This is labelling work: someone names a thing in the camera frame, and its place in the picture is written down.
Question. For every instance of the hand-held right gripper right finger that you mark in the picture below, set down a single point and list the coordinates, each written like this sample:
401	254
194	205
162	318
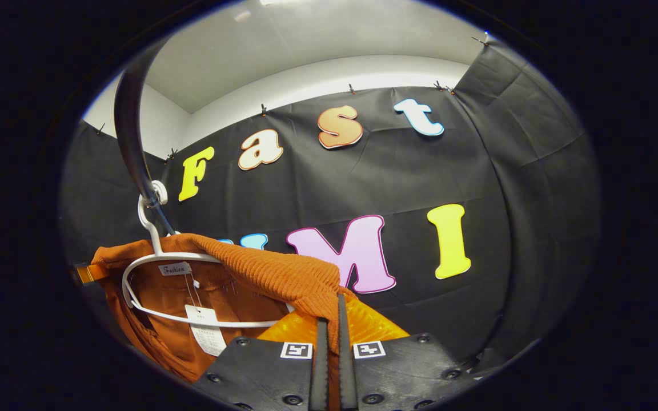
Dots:
403	371

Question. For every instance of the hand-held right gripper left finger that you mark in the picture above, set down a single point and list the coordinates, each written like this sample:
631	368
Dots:
260	371

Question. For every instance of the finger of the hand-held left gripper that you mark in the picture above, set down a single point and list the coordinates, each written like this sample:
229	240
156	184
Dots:
86	274

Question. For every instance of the white plastic hanger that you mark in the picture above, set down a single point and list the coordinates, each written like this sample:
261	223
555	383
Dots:
157	256

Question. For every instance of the black backdrop cloth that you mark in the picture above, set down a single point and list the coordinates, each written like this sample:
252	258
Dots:
420	171

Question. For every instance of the black clothes rail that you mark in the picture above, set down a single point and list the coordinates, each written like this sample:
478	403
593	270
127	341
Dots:
129	131

